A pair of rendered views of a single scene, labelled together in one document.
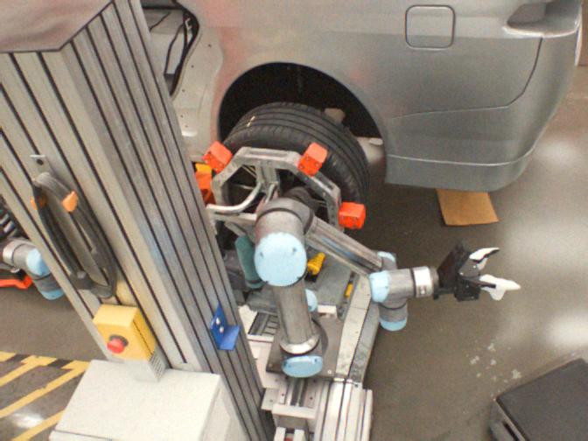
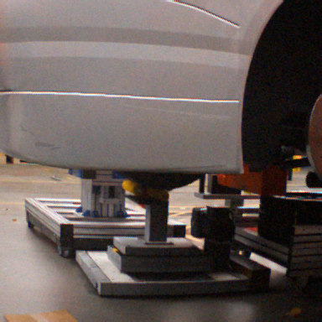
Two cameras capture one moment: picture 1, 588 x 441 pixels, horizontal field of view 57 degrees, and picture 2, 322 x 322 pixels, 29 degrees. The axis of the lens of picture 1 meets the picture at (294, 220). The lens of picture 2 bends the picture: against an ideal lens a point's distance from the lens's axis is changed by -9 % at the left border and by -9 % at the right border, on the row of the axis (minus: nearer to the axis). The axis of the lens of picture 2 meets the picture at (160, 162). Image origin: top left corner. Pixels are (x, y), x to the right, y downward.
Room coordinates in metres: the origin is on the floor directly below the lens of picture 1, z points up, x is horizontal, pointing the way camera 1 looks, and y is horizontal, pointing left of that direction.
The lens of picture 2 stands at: (4.50, -2.34, 0.83)
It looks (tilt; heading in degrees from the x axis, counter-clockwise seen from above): 3 degrees down; 138
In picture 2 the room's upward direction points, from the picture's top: 3 degrees clockwise
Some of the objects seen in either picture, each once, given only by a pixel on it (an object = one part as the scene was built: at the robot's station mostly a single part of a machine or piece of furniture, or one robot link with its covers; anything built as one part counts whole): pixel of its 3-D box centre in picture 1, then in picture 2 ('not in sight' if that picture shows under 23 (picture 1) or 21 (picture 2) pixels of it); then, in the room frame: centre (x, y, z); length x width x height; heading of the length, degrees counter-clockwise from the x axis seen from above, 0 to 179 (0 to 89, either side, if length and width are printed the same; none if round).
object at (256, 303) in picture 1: (304, 287); (158, 258); (1.88, 0.00, 0.13); 0.50 x 0.36 x 0.10; 64
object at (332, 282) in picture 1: (304, 263); (156, 225); (1.87, -0.02, 0.32); 0.40 x 0.30 x 0.28; 64
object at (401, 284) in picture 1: (392, 286); not in sight; (0.90, -0.22, 1.21); 0.11 x 0.08 x 0.09; 86
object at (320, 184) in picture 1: (276, 206); not in sight; (1.72, 0.06, 0.85); 0.54 x 0.07 x 0.54; 64
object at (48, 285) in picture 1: (52, 277); not in sight; (1.26, 0.79, 1.12); 0.11 x 0.08 x 0.11; 147
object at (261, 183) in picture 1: (234, 189); not in sight; (1.65, 0.20, 1.03); 0.19 x 0.18 x 0.11; 154
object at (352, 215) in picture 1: (351, 215); not in sight; (1.58, -0.23, 0.85); 0.09 x 0.08 x 0.07; 64
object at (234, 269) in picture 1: (248, 259); (215, 236); (2.03, 0.28, 0.26); 0.42 x 0.18 x 0.35; 154
